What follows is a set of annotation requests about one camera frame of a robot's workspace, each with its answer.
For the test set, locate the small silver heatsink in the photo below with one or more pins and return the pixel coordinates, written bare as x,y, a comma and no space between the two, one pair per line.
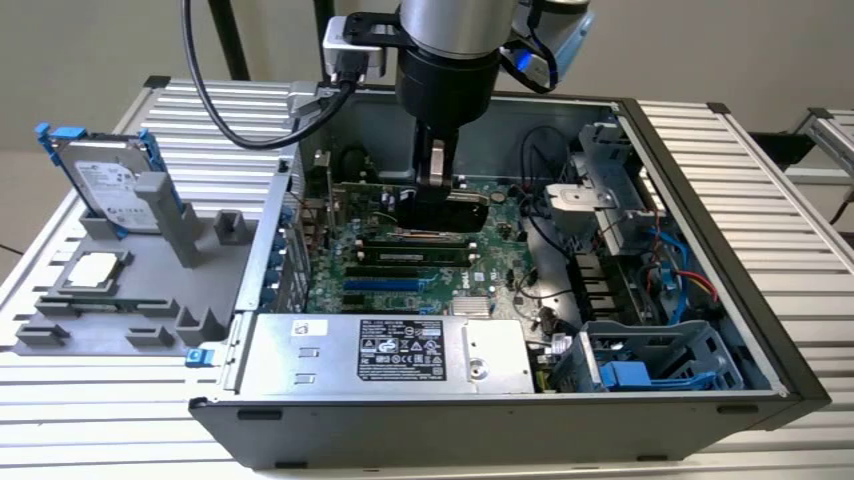
473,306

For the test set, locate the blue case latch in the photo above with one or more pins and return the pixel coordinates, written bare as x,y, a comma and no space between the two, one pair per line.
196,357

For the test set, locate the green motherboard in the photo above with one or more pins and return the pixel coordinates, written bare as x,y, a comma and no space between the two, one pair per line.
493,250

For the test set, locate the black pole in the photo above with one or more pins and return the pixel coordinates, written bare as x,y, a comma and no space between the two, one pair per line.
229,40
324,7

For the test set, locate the open grey PC case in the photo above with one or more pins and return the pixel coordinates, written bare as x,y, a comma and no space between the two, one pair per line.
467,435

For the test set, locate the black case latch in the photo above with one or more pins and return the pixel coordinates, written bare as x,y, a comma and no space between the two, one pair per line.
283,166

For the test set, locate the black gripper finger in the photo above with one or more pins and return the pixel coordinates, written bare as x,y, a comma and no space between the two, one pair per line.
427,190

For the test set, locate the green graphics card black fan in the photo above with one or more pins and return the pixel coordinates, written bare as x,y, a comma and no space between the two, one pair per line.
360,200

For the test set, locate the blue plastic drive latch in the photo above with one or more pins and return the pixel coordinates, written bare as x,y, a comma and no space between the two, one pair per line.
623,375

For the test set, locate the silver power supply unit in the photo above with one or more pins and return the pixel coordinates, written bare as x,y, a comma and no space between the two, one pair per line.
333,370

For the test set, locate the aluminium frame table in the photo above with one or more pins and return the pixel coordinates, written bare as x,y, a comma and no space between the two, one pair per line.
827,130

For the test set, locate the black expansion slot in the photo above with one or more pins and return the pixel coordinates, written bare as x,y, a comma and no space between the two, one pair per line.
383,272

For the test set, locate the black bracket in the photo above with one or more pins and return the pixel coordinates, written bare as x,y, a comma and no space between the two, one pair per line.
780,147

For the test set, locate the green RAM stick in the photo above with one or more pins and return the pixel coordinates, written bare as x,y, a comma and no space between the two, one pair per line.
407,257

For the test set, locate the blue expansion slot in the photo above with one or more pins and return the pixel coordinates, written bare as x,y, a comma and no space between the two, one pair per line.
383,286

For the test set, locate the metal drive cage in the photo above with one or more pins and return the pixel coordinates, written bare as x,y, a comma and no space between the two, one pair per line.
620,200

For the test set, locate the hard disk in blue carrier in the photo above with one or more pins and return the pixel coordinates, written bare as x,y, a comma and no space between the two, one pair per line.
100,185

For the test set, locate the grey parts rack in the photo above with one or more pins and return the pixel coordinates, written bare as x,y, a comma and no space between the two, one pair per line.
153,285

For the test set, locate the silver CPU chip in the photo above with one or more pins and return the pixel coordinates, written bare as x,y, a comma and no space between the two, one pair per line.
96,270

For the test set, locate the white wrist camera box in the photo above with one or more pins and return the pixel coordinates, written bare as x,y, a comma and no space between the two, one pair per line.
333,55
527,62

